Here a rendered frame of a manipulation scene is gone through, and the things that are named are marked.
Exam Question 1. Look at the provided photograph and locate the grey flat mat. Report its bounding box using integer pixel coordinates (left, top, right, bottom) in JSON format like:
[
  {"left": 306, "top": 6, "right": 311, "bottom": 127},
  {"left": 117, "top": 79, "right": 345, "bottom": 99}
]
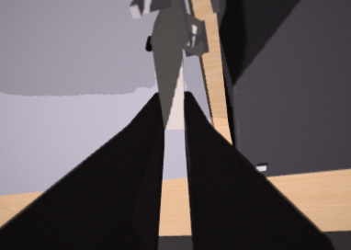
[{"left": 0, "top": 0, "right": 159, "bottom": 196}]

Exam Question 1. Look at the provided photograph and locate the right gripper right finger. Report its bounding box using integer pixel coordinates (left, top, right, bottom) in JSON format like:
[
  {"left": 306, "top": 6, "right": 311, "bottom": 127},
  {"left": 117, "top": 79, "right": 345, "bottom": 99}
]
[{"left": 184, "top": 91, "right": 335, "bottom": 250}]

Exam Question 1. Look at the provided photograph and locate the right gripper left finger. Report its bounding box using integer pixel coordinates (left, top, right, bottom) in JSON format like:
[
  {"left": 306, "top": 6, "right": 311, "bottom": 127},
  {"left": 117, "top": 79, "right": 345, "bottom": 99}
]
[{"left": 0, "top": 92, "right": 164, "bottom": 250}]

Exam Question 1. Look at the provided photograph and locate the black metal enclosure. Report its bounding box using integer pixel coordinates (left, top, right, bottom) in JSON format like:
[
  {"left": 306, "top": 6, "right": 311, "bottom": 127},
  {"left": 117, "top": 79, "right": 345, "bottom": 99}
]
[{"left": 210, "top": 0, "right": 351, "bottom": 177}]

